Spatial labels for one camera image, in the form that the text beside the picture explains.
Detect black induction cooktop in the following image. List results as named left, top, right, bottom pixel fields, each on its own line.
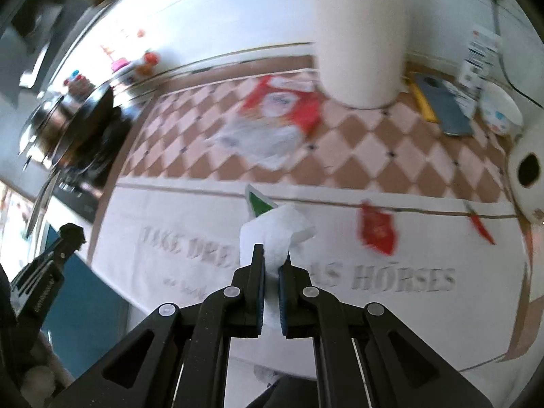
left=53, top=104, right=143, bottom=223

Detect black frying pan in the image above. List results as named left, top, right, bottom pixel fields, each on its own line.
left=24, top=82, right=115, bottom=238

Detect red white snack bag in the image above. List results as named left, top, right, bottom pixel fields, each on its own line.
left=207, top=75, right=321, bottom=170

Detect checkered beige tablecloth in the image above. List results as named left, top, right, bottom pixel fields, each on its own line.
left=88, top=58, right=543, bottom=371

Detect black range hood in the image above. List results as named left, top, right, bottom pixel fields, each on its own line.
left=1, top=0, right=103, bottom=109

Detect red foil wrapper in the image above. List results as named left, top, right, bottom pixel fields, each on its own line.
left=359, top=202, right=397, bottom=256

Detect cream chopstick holder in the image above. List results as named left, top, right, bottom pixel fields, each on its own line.
left=311, top=0, right=408, bottom=109

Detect green white sachet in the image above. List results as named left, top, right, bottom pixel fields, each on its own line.
left=245, top=184, right=277, bottom=218

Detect black trouser legs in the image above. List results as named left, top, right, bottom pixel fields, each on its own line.
left=247, top=376, right=319, bottom=408

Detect grey smartphone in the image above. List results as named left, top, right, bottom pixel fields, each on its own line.
left=413, top=73, right=473, bottom=136

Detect colourful wall stickers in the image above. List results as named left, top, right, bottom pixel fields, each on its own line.
left=62, top=30, right=162, bottom=87

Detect white electric kettle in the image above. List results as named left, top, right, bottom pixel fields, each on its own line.
left=507, top=119, right=544, bottom=225

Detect black power cable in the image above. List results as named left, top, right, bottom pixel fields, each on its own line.
left=487, top=0, right=544, bottom=110

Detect steel lidded pot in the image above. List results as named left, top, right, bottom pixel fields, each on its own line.
left=18, top=95, right=75, bottom=170

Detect white ceramic bowl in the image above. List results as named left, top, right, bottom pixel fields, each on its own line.
left=479, top=81, right=524, bottom=137

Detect white milk carton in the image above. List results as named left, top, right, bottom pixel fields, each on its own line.
left=456, top=25, right=502, bottom=103

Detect red chili pepper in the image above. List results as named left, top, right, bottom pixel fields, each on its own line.
left=464, top=201, right=496, bottom=245

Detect white paper napkin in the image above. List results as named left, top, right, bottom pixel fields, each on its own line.
left=239, top=205, right=316, bottom=330

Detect grey left slipper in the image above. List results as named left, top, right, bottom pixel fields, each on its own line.
left=254, top=365, right=283, bottom=388

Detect blue kitchen cabinet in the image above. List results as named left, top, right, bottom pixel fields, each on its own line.
left=39, top=224, right=131, bottom=379

